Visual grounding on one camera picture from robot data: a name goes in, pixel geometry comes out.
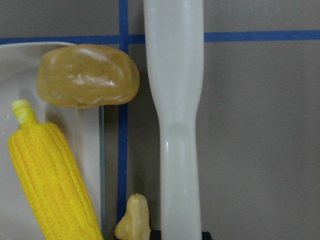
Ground brown toy potato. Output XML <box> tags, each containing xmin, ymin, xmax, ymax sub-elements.
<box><xmin>36</xmin><ymin>44</ymin><xmax>140</xmax><ymax>109</ymax></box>

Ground beige hand brush black bristles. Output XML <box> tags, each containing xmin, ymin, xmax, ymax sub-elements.
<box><xmin>143</xmin><ymin>0</ymin><xmax>205</xmax><ymax>240</ymax></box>

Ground tan toy ginger root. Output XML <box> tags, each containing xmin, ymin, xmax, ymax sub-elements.
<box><xmin>114</xmin><ymin>193</ymin><xmax>151</xmax><ymax>240</ymax></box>

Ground yellow toy corn cob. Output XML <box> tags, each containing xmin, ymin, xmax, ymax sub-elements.
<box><xmin>8</xmin><ymin>99</ymin><xmax>103</xmax><ymax>240</ymax></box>

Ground beige plastic dustpan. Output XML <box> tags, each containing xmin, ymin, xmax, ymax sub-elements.
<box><xmin>0</xmin><ymin>42</ymin><xmax>101</xmax><ymax>240</ymax></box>

